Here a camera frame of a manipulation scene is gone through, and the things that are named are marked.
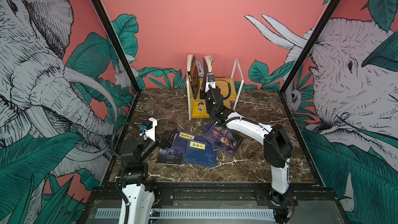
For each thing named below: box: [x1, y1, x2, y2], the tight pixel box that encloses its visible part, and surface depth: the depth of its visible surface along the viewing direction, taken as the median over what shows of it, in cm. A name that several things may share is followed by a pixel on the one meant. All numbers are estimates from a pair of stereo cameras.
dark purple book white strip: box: [156, 147, 184, 166], surface depth 88 cm
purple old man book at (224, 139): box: [203, 123, 245, 158], surface depth 93 cm
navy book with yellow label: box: [172, 130, 207, 152], surface depth 94 cm
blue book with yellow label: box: [183, 139, 218, 167], surface depth 89 cm
